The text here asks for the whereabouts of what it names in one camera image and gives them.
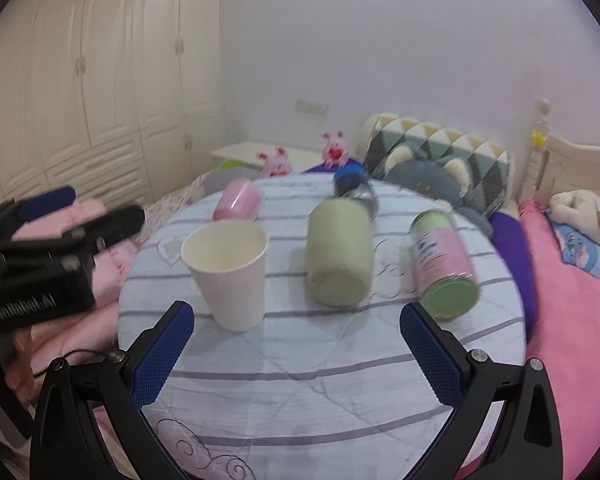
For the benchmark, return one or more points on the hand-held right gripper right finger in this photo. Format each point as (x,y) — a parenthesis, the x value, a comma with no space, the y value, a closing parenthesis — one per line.
(432,360)

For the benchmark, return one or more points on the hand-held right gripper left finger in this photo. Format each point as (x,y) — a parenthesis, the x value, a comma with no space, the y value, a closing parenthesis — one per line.
(162,355)

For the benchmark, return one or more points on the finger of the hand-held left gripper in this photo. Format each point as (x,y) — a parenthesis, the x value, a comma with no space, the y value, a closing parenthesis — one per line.
(115,222)
(47,202)

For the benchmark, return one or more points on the green cup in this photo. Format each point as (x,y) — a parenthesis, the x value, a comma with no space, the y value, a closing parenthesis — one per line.
(337,255)

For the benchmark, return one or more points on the white paper cup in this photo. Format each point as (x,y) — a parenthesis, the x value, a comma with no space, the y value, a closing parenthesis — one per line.
(230,275)

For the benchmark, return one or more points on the pink cup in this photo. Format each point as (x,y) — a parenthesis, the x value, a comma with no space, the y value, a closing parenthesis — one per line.
(237,202)

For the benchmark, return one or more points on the person's left hand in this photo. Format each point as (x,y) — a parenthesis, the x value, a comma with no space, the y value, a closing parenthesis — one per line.
(22,365)

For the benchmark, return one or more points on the pink folded quilt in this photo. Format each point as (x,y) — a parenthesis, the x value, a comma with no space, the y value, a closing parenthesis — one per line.
(107,270)

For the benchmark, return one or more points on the floral bedsheet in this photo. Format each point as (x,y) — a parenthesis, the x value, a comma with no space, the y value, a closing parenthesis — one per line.
(180,200)

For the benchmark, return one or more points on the pink and green can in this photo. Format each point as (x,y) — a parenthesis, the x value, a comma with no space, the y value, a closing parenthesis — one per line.
(442,265)

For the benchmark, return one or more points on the striped round tablecloth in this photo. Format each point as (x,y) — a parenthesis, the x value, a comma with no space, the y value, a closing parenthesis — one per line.
(305,360)

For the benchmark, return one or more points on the purple cloth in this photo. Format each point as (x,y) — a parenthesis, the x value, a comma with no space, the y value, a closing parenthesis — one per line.
(512,260)

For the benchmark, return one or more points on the pink blanket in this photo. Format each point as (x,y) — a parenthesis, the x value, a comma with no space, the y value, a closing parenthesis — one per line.
(565,330)

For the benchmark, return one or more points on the cream wardrobe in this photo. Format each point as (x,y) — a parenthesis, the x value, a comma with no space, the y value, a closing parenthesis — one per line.
(105,70)

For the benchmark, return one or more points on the white nightstand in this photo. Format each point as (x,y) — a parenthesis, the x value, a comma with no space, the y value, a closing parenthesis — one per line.
(245,152)

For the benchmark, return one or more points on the pink pig plush toy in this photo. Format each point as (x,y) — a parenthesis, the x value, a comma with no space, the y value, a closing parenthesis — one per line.
(277,162)
(336,150)

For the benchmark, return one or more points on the grey plush cushion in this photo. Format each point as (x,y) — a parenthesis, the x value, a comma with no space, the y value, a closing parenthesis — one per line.
(425,180)

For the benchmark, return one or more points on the blue cartoon pillow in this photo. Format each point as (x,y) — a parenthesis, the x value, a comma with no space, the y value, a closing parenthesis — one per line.
(585,255)

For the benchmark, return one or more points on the blue capped clear bottle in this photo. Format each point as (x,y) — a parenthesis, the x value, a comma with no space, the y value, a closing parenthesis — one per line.
(355,187)

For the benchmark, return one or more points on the white plush toy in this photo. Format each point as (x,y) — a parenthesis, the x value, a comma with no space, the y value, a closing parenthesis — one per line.
(580,210)

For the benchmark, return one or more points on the triangle patterned pillow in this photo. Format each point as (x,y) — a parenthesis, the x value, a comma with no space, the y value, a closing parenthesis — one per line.
(445,147)

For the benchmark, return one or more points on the cream bed headboard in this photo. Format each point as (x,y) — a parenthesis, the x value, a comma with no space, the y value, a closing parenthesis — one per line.
(575,165)

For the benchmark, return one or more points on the yellow star ornament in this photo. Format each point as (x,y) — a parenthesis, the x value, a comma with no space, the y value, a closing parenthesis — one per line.
(538,138)

